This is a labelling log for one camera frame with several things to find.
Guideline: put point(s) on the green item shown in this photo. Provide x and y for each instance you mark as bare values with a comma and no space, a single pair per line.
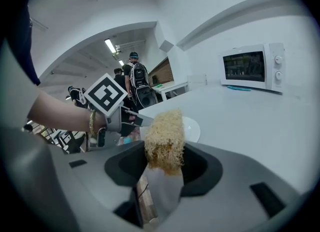
158,85

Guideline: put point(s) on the yellow loofah scrub sponge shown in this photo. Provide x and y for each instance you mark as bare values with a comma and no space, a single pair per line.
165,138

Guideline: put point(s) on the white plate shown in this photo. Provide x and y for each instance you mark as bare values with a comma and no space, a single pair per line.
192,128

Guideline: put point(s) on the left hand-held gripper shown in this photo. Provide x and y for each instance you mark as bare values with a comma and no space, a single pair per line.
106,93

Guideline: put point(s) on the black and white backpack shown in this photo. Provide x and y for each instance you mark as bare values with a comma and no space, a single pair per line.
141,81

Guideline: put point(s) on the teal flat tool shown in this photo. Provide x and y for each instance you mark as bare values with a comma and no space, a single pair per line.
238,88

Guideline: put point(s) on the black chair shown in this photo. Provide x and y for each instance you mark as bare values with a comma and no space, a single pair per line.
72,142

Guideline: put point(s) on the person's dark navy garment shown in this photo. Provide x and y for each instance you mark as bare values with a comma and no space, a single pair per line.
22,46

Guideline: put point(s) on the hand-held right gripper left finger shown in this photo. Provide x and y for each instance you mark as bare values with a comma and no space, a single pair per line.
120,168

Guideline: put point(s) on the long ceiling light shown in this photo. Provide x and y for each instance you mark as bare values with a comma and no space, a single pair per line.
110,45

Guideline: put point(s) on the white table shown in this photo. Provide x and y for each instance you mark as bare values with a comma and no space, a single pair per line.
170,86

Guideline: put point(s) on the person's left forearm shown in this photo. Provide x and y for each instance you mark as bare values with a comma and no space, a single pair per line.
62,115

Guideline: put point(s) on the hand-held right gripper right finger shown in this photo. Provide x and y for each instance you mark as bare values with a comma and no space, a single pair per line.
205,173

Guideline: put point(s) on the short ceiling light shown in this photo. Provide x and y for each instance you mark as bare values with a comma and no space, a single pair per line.
121,63

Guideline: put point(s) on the white microwave oven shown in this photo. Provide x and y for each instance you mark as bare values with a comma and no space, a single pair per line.
252,67

